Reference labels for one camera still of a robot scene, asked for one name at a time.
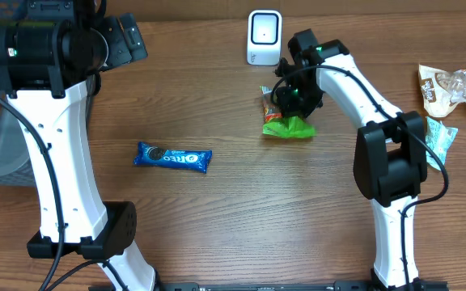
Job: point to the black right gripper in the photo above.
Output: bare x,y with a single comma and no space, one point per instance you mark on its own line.
289,107

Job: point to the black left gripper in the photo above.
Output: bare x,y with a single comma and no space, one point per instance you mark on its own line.
125,51

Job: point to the green snack packet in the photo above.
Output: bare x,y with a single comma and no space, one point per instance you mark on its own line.
276,125

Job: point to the blue Oreo cookie pack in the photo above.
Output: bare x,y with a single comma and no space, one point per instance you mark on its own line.
151,155

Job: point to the beige paper pouch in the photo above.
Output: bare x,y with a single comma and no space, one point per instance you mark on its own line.
441,90

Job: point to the teal snack packet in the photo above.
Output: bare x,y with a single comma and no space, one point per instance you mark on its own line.
439,138

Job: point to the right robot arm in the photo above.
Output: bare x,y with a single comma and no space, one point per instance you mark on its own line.
389,158

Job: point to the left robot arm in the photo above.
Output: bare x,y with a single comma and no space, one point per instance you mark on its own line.
50,65

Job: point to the white barcode scanner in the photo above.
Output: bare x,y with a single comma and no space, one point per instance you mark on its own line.
264,37

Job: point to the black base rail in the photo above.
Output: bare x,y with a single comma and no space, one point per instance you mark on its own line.
341,285

